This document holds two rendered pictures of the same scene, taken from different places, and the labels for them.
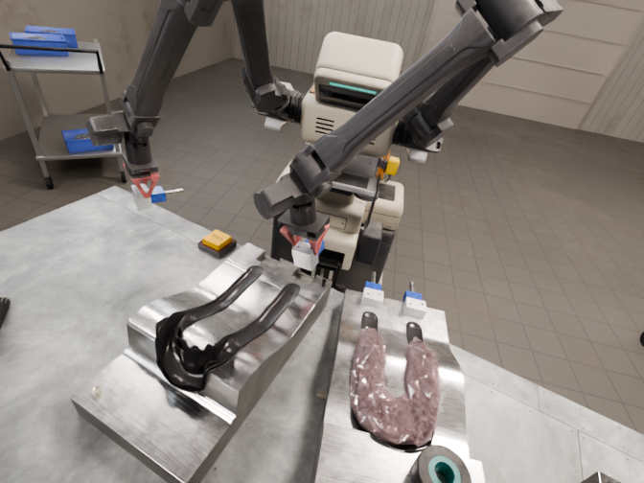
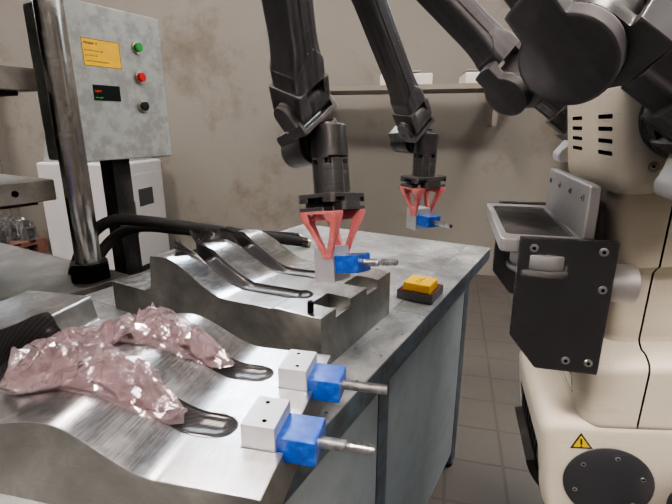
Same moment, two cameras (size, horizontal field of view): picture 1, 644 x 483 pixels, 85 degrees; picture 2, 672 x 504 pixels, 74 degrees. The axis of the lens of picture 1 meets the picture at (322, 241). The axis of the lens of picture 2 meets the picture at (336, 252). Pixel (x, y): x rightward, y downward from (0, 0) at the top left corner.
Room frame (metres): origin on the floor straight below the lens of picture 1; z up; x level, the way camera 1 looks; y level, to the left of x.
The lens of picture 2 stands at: (0.77, -0.64, 1.16)
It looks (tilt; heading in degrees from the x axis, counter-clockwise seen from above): 16 degrees down; 99
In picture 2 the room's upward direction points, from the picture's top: straight up
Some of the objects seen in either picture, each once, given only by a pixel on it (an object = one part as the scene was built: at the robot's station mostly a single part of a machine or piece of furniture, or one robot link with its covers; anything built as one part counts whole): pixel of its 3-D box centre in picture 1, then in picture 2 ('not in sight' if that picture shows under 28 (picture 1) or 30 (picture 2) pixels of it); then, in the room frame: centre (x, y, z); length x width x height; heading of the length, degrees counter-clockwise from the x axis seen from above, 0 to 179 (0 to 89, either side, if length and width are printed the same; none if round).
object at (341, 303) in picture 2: (303, 281); (331, 311); (0.66, 0.03, 0.87); 0.05 x 0.05 x 0.04; 69
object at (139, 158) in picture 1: (138, 153); (424, 168); (0.81, 0.51, 1.06); 0.10 x 0.07 x 0.07; 42
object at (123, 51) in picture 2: not in sight; (128, 263); (-0.11, 0.62, 0.74); 0.30 x 0.22 x 1.47; 69
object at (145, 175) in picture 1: (144, 180); (418, 197); (0.80, 0.50, 0.99); 0.07 x 0.07 x 0.09; 42
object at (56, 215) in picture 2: not in sight; (106, 189); (-1.66, 2.68, 0.66); 0.78 x 0.61 x 1.33; 175
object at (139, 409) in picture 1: (225, 330); (248, 279); (0.47, 0.17, 0.87); 0.50 x 0.26 x 0.14; 159
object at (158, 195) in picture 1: (159, 194); (431, 221); (0.84, 0.48, 0.93); 0.13 x 0.05 x 0.05; 132
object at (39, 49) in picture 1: (71, 104); not in sight; (2.48, 2.00, 0.47); 1.00 x 0.59 x 0.95; 29
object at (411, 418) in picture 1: (396, 372); (113, 349); (0.42, -0.19, 0.90); 0.26 x 0.18 x 0.08; 176
